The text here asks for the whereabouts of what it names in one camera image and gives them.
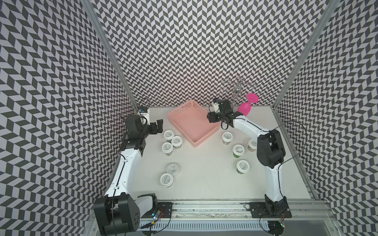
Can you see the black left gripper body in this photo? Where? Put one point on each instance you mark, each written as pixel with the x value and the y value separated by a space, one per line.
pixel 151 129

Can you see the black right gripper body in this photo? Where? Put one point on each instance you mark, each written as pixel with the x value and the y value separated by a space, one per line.
pixel 216 117

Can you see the white lid yogurt cup right-near-basket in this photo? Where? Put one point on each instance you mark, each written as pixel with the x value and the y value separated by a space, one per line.
pixel 227 137

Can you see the pink perforated plastic basket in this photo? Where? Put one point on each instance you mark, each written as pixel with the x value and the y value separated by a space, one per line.
pixel 190 119

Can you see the green yogurt cup white lid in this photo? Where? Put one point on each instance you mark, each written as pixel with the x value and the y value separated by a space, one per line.
pixel 238 150

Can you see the red label yogurt cup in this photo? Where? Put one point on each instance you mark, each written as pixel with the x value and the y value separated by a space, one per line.
pixel 252 145

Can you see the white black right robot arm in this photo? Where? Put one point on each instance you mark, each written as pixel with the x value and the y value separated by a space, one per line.
pixel 270 153

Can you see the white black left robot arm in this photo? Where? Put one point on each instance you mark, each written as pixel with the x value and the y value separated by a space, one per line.
pixel 117 212

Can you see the tipped clear lid yogurt cup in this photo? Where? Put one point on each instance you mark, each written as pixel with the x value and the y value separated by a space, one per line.
pixel 173 169

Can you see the green yogurt cup front-right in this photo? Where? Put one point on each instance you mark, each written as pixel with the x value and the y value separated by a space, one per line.
pixel 242 166

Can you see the magenta plastic wine glass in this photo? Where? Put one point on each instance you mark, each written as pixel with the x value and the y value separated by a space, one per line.
pixel 245 107

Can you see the chrome cup holder stand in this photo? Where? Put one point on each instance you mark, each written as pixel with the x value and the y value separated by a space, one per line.
pixel 234 87

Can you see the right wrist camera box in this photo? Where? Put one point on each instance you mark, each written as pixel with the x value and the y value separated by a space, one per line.
pixel 216 105

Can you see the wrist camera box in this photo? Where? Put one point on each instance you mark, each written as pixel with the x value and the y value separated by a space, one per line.
pixel 144 111
pixel 216 105

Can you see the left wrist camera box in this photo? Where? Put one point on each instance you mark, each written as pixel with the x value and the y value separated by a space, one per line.
pixel 144 111

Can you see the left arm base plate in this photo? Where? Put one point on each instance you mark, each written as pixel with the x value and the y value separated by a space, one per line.
pixel 161 210

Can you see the aluminium front rail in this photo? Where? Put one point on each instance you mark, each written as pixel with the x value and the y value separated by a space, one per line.
pixel 304 217

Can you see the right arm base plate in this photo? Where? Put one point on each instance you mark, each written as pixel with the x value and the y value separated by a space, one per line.
pixel 279 210

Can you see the aluminium corner post left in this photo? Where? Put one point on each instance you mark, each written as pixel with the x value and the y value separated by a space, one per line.
pixel 92 16

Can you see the aluminium corner post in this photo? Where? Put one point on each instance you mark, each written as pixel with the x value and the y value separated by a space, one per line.
pixel 316 34
pixel 92 16

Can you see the aluminium corner post right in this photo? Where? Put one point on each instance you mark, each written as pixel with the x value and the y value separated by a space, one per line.
pixel 316 34

